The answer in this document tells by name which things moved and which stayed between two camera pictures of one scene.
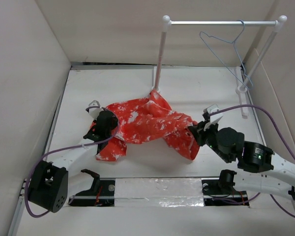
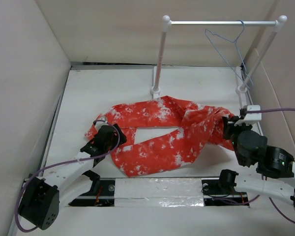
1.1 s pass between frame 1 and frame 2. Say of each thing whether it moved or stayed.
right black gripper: moved
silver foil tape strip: stayed
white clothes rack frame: stayed
